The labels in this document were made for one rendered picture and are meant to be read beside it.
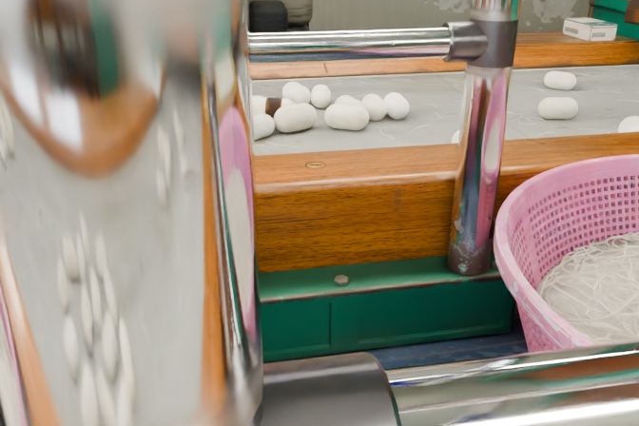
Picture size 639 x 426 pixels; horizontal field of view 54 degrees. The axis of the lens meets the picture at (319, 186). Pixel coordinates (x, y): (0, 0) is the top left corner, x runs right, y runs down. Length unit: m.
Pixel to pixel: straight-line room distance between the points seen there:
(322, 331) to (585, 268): 0.14
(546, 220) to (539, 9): 2.52
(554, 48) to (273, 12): 0.62
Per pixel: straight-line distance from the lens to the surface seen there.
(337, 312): 0.34
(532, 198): 0.34
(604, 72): 0.79
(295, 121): 0.49
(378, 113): 0.53
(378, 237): 0.36
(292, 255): 0.35
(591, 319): 0.30
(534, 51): 0.79
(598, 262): 0.35
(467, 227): 0.34
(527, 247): 0.33
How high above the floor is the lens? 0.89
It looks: 22 degrees down
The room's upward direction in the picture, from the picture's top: straight up
